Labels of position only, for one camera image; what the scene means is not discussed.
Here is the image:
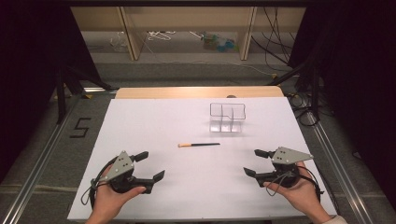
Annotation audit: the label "metal floor rail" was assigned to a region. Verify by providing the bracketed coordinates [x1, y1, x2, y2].
[0, 92, 86, 224]
[306, 111, 376, 224]

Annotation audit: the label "light wooden table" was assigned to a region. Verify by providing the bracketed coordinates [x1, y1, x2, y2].
[115, 86, 285, 100]

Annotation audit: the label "person's right hand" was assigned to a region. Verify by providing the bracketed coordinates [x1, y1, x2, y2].
[262, 161, 332, 223]

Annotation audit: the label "light wooden shelf unit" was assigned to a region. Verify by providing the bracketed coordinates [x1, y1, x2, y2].
[70, 7, 307, 62]

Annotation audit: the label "white cord bundle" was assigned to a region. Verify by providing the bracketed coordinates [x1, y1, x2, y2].
[147, 30, 177, 42]

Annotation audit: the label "colourful toy pile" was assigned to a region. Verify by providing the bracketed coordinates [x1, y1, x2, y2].
[200, 31, 240, 53]

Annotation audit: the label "white table cover sheet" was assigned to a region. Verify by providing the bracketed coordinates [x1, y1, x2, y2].
[67, 96, 338, 222]

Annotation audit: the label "clear plastic bag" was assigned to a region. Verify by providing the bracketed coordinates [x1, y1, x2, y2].
[108, 31, 129, 53]

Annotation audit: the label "black metal stand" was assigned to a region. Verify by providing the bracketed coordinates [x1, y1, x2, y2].
[266, 59, 322, 120]
[55, 63, 114, 125]

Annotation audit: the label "hanging black cables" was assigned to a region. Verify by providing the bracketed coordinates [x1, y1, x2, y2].
[250, 7, 301, 73]

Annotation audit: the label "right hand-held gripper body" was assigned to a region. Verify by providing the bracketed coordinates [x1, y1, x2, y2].
[255, 147, 314, 189]

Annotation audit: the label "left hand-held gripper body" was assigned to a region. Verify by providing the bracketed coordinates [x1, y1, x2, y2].
[99, 150, 155, 194]

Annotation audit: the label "clear plastic divided organizer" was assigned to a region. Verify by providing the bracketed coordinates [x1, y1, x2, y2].
[208, 102, 247, 133]

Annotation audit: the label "coiled black floor cables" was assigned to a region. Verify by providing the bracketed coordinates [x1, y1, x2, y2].
[287, 92, 322, 128]

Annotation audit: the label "person's left hand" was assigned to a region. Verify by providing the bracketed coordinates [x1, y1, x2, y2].
[92, 164, 148, 217]

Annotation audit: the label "left hand-held gripper cable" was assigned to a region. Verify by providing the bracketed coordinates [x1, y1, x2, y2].
[80, 156, 120, 210]

